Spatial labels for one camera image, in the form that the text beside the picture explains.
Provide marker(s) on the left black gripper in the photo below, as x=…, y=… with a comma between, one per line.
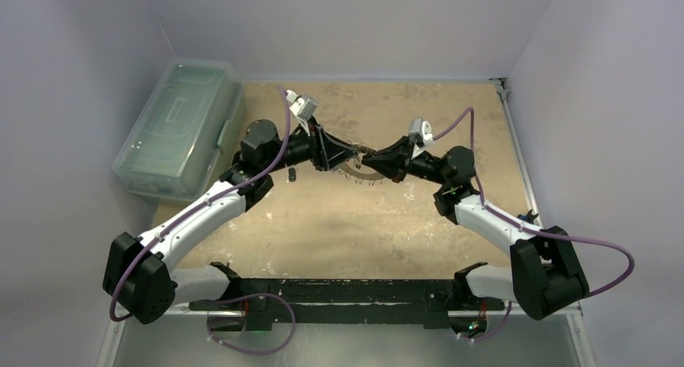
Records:
x=325, y=150

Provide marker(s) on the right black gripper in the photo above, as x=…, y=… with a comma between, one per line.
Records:
x=404, y=158

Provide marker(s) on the translucent green plastic storage box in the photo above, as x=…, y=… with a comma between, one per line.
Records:
x=186, y=132

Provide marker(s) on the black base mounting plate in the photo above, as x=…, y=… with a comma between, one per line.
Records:
x=424, y=302

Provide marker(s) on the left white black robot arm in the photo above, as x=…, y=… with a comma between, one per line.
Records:
x=141, y=273

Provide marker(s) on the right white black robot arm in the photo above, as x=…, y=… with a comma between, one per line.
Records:
x=544, y=274

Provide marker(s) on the large keyring with keys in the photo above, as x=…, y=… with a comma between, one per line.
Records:
x=354, y=169

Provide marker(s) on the black plastic key tag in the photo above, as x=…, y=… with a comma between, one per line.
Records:
x=292, y=174

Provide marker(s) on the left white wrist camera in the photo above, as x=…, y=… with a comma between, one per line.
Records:
x=302, y=106

